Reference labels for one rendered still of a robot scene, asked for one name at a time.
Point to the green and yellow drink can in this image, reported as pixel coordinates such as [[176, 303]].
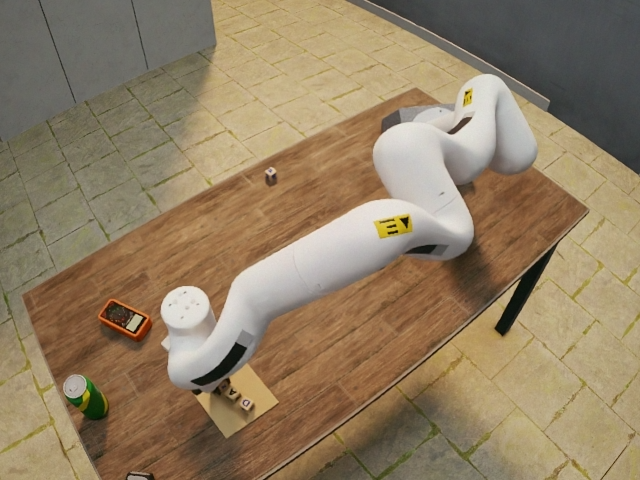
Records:
[[85, 396]]

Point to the beige square mat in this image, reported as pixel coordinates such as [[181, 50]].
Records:
[[228, 417]]

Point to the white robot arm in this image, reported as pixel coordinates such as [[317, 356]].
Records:
[[409, 160]]

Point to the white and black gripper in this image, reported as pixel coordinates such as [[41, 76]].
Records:
[[212, 388]]

